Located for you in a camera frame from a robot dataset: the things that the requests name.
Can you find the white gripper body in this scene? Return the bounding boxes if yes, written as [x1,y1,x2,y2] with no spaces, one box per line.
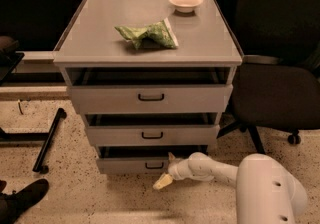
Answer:
[168,158,193,180]

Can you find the grey bottom drawer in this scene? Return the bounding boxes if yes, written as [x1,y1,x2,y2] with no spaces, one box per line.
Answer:
[96,145,207,174]

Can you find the grey drawer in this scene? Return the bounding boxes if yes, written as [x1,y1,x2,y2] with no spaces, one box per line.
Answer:
[66,67,232,114]
[96,145,207,174]
[85,113,219,146]

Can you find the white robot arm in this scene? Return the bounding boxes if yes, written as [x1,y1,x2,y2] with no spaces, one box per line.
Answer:
[153,152,308,224]

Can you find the grey middle drawer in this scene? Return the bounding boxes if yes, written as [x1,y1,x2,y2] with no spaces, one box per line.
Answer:
[85,113,219,146]

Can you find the grey top drawer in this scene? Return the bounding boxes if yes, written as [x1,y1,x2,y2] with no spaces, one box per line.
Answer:
[66,67,232,114]

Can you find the grey drawer cabinet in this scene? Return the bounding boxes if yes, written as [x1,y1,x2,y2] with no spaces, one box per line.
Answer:
[52,0,243,176]

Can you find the black table leg base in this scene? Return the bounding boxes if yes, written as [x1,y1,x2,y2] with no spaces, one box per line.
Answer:
[0,108,67,174]

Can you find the green chip bag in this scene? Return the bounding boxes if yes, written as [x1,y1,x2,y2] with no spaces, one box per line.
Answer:
[115,18,179,50]

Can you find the white bowl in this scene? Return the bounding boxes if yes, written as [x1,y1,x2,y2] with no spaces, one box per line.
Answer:
[168,0,203,13]

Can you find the black shoe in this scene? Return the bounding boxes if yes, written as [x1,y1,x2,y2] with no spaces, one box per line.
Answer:
[0,179,49,224]

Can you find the black office chair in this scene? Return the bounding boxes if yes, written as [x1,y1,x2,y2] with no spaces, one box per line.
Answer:
[219,0,320,153]

